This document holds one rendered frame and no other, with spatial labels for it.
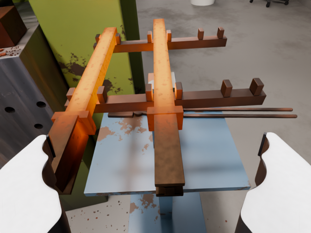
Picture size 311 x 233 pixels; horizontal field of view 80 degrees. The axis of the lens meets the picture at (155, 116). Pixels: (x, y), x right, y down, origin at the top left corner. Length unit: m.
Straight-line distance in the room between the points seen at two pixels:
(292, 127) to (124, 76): 1.35
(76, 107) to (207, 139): 0.39
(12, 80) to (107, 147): 0.30
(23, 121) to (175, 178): 0.58
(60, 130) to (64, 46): 0.53
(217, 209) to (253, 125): 0.73
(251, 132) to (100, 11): 1.28
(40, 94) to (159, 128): 0.45
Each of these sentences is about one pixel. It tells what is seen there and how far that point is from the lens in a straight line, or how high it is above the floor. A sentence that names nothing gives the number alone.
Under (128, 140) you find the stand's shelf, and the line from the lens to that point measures 0.57.
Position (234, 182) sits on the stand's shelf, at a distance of 0.51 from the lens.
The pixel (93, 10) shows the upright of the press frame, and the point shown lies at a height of 0.94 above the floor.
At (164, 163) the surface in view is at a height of 0.95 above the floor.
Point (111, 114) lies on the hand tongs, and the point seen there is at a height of 0.68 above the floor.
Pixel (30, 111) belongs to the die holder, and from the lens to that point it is 0.67.
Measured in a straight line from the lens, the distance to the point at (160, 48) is 0.39.
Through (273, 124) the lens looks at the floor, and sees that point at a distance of 1.70.
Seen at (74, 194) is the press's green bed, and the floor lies 0.18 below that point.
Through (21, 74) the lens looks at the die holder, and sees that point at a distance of 0.59.
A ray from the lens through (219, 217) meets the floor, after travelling 1.19.
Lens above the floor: 1.11
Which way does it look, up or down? 45 degrees down
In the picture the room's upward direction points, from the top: 4 degrees counter-clockwise
